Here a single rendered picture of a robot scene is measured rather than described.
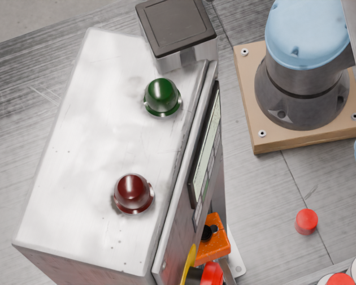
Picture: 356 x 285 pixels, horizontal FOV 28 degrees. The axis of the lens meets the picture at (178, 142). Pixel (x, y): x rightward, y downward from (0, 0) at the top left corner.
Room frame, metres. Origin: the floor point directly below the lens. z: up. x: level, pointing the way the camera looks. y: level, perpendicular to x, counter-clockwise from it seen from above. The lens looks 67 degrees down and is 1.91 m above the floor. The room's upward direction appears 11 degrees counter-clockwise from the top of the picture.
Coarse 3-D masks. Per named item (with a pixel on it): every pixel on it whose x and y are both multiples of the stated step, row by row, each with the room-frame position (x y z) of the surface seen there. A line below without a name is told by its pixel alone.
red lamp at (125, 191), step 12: (120, 180) 0.16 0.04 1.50; (132, 180) 0.16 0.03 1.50; (144, 180) 0.16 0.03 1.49; (120, 192) 0.15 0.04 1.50; (132, 192) 0.15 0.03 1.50; (144, 192) 0.15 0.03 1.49; (120, 204) 0.15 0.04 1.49; (132, 204) 0.15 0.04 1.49; (144, 204) 0.15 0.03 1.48; (132, 216) 0.14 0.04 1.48
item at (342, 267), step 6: (336, 264) 0.19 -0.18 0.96; (342, 264) 0.19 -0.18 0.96; (348, 264) 0.19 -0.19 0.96; (324, 270) 0.19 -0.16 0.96; (330, 270) 0.18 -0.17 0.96; (336, 270) 0.18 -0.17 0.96; (342, 270) 0.18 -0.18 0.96; (306, 276) 0.18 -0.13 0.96; (312, 276) 0.18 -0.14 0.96; (318, 276) 0.18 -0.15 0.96; (288, 282) 0.18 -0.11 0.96; (294, 282) 0.18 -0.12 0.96; (300, 282) 0.18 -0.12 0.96; (306, 282) 0.18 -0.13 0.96; (312, 282) 0.17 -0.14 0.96
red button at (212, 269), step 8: (208, 264) 0.14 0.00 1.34; (216, 264) 0.14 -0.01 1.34; (192, 272) 0.13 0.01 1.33; (200, 272) 0.13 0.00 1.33; (208, 272) 0.13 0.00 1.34; (216, 272) 0.13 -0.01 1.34; (192, 280) 0.13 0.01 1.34; (200, 280) 0.12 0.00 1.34; (208, 280) 0.12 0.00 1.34; (216, 280) 0.12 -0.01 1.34
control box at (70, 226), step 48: (96, 48) 0.27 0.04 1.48; (144, 48) 0.26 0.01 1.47; (96, 96) 0.23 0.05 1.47; (192, 96) 0.22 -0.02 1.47; (48, 144) 0.21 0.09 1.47; (96, 144) 0.20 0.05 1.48; (144, 144) 0.19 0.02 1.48; (192, 144) 0.19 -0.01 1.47; (48, 192) 0.17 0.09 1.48; (96, 192) 0.16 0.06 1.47; (48, 240) 0.14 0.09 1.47; (96, 240) 0.13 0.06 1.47; (144, 240) 0.13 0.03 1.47; (192, 240) 0.15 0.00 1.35
